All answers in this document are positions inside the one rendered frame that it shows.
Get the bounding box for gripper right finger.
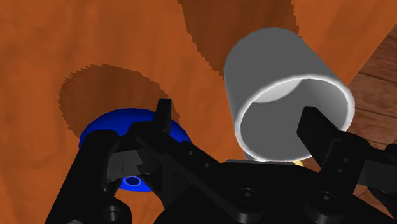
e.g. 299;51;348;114
296;106;397;224

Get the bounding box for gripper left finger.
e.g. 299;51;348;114
45;98;240;224

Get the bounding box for blue round object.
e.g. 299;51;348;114
78;108;192;193

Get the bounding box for white cup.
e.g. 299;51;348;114
223;27;356;162

